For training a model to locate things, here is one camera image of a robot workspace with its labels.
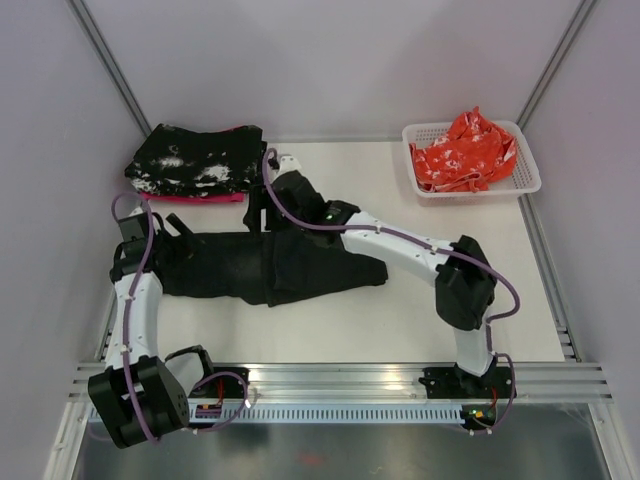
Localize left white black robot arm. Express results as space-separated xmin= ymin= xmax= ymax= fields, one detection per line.
xmin=88 ymin=210 xmax=218 ymax=449

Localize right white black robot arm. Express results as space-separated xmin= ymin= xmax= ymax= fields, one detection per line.
xmin=243 ymin=171 xmax=497 ymax=396

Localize folded black white trousers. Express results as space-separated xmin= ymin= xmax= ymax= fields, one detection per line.
xmin=124 ymin=124 xmax=266 ymax=198

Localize orange white garment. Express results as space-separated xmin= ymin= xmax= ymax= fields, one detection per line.
xmin=409 ymin=107 xmax=517 ymax=194

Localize white plastic basket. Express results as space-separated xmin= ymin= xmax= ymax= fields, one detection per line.
xmin=402 ymin=120 xmax=542 ymax=206

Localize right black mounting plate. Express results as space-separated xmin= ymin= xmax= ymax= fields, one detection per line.
xmin=418 ymin=365 xmax=515 ymax=400

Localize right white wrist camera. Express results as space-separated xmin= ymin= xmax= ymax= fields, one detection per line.
xmin=277 ymin=155 xmax=301 ymax=175

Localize slotted grey cable duct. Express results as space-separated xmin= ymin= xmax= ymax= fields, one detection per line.
xmin=87 ymin=403 xmax=466 ymax=425

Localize left aluminium frame post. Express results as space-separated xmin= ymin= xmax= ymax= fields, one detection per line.
xmin=67 ymin=0 xmax=152 ymax=137

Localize aluminium frame post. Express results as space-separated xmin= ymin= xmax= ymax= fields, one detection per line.
xmin=516 ymin=0 xmax=599 ymax=130
xmin=67 ymin=0 xmax=152 ymax=137

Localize right aluminium frame post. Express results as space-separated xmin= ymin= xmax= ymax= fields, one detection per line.
xmin=516 ymin=0 xmax=599 ymax=130

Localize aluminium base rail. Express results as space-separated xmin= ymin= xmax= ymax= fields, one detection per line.
xmin=67 ymin=362 xmax=614 ymax=404

